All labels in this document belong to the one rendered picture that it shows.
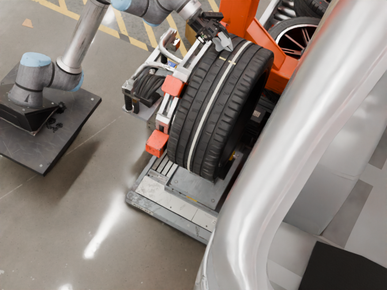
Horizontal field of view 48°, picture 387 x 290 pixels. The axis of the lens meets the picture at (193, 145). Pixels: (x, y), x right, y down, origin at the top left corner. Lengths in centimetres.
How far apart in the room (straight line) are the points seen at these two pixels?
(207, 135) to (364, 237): 73
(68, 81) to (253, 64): 119
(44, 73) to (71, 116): 32
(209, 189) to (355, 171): 113
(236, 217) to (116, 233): 176
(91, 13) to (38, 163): 87
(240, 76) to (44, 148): 131
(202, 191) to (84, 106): 88
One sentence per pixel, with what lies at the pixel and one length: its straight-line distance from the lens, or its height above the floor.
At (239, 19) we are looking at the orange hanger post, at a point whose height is 94.
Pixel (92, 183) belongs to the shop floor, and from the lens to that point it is 282.
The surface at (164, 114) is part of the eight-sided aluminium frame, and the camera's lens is 187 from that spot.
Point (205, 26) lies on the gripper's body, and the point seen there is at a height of 129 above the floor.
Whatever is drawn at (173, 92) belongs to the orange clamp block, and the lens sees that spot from 175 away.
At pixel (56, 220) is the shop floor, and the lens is 276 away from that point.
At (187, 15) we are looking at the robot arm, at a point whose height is 130.
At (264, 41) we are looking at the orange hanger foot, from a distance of 247.
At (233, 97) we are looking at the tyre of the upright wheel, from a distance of 174.
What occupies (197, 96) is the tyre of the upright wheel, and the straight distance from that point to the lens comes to 175.
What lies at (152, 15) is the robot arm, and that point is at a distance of 184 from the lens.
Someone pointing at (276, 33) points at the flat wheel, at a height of 50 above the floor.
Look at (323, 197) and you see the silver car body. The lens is 166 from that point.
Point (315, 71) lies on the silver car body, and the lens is 115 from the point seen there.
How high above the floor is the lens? 253
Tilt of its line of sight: 60 degrees down
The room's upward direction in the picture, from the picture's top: 9 degrees clockwise
